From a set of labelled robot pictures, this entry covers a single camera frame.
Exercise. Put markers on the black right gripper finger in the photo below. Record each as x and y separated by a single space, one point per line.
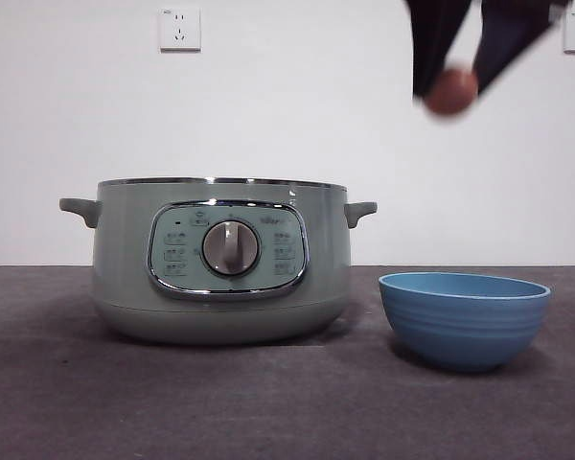
433 43
505 33

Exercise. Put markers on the brown egg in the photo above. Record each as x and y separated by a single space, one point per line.
453 93

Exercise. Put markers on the pale green electric steamer pot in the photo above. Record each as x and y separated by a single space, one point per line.
124 268

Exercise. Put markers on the blue ribbed bowl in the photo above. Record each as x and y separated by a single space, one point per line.
462 330

